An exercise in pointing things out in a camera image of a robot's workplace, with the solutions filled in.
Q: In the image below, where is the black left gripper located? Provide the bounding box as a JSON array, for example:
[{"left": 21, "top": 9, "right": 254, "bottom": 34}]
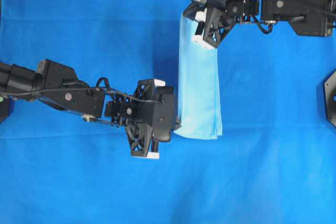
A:
[{"left": 104, "top": 79, "right": 165, "bottom": 159}]

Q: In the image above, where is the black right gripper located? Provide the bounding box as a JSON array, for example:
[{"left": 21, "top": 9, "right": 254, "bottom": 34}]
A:
[{"left": 193, "top": 0, "right": 259, "bottom": 50}]

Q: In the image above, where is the light blue towel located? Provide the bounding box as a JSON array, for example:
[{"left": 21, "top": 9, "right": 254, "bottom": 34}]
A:
[{"left": 175, "top": 15, "right": 223, "bottom": 140}]

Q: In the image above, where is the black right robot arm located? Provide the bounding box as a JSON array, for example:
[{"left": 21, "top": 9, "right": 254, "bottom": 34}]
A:
[{"left": 183, "top": 0, "right": 335, "bottom": 49}]

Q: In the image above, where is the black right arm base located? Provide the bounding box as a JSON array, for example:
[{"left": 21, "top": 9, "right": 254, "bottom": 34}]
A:
[{"left": 322, "top": 70, "right": 335, "bottom": 127}]

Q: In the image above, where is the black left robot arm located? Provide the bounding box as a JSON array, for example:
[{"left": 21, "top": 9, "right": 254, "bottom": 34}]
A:
[{"left": 1, "top": 59, "right": 171, "bottom": 158}]

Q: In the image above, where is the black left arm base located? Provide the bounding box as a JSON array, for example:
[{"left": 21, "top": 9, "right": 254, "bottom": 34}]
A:
[{"left": 0, "top": 96, "right": 14, "bottom": 124}]

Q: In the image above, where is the blue table cloth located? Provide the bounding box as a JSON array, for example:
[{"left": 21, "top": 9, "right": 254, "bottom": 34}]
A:
[{"left": 1, "top": 0, "right": 335, "bottom": 223}]

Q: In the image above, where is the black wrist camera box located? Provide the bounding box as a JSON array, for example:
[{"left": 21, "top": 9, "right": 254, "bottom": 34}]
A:
[{"left": 150, "top": 86, "right": 181, "bottom": 142}]

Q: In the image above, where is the thin black camera cable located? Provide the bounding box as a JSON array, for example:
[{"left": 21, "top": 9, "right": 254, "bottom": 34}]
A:
[{"left": 0, "top": 77, "right": 162, "bottom": 104}]

